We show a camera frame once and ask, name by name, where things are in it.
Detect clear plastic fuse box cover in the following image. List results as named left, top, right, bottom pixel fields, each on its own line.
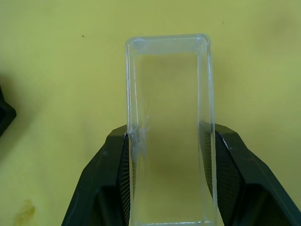
left=124, top=33, right=218, bottom=226

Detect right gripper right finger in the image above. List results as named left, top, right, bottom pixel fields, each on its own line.
left=211, top=122, right=301, bottom=226

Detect black fuse box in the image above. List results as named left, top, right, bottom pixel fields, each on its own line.
left=0, top=85, right=17, bottom=137

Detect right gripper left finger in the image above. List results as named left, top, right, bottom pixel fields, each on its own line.
left=61, top=125, right=132, bottom=226

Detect yellow table mat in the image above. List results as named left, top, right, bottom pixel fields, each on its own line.
left=0, top=0, right=301, bottom=226

